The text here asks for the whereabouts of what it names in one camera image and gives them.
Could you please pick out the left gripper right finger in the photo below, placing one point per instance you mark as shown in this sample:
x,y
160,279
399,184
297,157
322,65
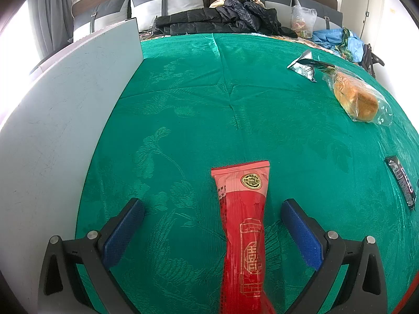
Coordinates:
x,y
363,289

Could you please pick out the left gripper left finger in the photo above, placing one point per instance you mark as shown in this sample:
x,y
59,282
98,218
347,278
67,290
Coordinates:
x,y
61,289

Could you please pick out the brown chocolate bar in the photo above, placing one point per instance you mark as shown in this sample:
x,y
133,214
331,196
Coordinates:
x,y
404,184

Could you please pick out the red long snack package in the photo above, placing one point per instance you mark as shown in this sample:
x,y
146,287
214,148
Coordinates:
x,y
242,191

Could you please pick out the bagged bread loaf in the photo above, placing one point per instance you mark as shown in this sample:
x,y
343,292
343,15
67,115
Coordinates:
x,y
360,100

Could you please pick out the silver triangular snack packet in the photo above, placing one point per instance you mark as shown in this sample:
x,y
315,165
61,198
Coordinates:
x,y
305,66

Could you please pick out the white board panel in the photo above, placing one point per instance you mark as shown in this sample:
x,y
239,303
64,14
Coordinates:
x,y
47,144

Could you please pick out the green patterned tablecloth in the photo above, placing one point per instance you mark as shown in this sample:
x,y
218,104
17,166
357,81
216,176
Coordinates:
x,y
212,100

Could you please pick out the dark folding chair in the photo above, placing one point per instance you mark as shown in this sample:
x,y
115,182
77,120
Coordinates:
x,y
369,59

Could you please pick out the blue cloth pile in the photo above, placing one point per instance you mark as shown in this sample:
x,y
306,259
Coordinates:
x,y
340,41

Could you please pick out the clear plastic snack bag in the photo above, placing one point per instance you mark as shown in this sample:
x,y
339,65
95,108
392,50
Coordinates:
x,y
303,20

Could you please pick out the grey white left cushion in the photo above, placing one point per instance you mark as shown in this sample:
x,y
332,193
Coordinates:
x,y
99,17

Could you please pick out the grey curtain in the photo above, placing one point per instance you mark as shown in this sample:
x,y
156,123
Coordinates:
x,y
53,24

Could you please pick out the grey white middle cushion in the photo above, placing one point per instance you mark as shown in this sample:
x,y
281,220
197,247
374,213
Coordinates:
x,y
146,11

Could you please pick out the black puffer jacket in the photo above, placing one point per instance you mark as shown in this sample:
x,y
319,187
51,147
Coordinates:
x,y
234,16

